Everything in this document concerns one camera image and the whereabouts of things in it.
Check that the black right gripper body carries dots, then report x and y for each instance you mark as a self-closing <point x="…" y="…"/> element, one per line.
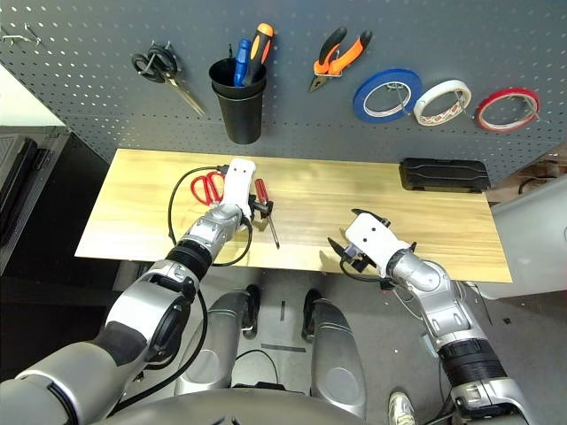
<point x="356" y="260"/>

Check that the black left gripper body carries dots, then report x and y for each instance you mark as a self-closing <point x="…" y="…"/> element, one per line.
<point x="254" y="208"/>

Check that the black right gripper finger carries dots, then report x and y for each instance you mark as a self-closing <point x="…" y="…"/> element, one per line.
<point x="372" y="215"/>
<point x="339" y="248"/>

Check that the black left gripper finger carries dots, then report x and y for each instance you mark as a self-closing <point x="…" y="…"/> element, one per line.
<point x="269" y="209"/>

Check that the orange and black pliers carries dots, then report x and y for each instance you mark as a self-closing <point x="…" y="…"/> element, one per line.
<point x="350" y="55"/>

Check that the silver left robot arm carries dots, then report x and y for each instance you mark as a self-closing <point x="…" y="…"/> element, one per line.
<point x="133" y="319"/>

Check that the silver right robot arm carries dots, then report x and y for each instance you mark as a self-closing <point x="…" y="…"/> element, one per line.
<point x="425" y="274"/>

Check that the grey metal pegboard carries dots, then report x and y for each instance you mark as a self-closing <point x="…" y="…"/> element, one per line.
<point x="443" y="44"/>

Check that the black plastic tool case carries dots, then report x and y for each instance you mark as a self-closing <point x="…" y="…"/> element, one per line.
<point x="443" y="175"/>

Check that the short black floor tape strip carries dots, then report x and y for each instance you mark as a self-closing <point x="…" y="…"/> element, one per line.
<point x="282" y="311"/>

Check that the black plastic tool cup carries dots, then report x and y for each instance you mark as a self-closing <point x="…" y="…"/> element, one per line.
<point x="241" y="119"/>

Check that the silver robot right leg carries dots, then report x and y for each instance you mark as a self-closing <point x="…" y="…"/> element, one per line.
<point x="336" y="354"/>

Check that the silver robot leg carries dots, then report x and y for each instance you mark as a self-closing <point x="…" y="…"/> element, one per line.
<point x="208" y="354"/>
<point x="336" y="354"/>

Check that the long black floor tape strip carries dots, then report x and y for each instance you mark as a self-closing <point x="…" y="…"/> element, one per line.
<point x="283" y="348"/>

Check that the blue tape roll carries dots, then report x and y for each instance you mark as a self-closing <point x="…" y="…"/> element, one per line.
<point x="358" y="99"/>

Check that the silver tape peg hook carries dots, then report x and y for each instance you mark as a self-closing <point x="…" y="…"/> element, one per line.
<point x="533" y="108"/>
<point x="401" y="97"/>
<point x="464" y="102"/>

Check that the white tape roll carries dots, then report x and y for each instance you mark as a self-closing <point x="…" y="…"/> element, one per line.
<point x="432" y="90"/>

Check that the red tape roll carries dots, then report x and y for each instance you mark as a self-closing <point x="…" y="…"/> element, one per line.
<point x="480" y="110"/>

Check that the silver robot left leg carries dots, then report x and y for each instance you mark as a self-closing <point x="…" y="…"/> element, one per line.
<point x="208" y="354"/>

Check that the silver white sneaker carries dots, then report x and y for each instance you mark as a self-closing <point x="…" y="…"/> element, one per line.
<point x="402" y="409"/>

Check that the light grey cabinet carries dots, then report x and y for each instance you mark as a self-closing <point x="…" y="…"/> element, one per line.
<point x="531" y="243"/>

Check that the orange and black screwdriver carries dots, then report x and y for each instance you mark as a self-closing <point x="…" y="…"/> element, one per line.
<point x="261" y="42"/>

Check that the metal scissors hook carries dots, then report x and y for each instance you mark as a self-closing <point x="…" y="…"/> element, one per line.
<point x="160" y="46"/>

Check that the grey robot torso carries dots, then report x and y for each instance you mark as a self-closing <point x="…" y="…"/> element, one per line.
<point x="221" y="411"/>

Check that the black flight case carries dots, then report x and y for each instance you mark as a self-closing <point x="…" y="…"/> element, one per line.
<point x="48" y="186"/>

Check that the black latched equipment case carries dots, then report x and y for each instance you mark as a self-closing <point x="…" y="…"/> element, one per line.
<point x="17" y="186"/>

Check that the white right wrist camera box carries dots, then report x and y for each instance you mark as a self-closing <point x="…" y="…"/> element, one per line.
<point x="372" y="239"/>

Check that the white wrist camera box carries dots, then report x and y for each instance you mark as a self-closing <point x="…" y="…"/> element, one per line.
<point x="372" y="239"/>
<point x="239" y="181"/>

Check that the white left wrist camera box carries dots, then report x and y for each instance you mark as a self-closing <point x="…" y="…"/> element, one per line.
<point x="239" y="181"/>

